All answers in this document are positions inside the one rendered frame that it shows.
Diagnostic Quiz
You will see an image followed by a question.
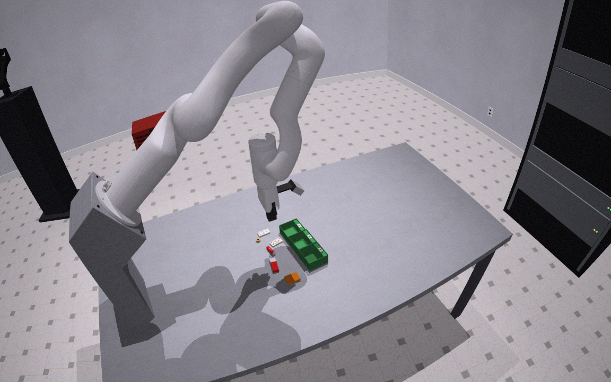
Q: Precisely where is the green bin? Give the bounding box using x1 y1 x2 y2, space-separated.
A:
279 218 328 271

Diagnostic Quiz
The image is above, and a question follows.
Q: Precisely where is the orange rectangular block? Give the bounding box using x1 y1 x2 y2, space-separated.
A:
284 272 301 285

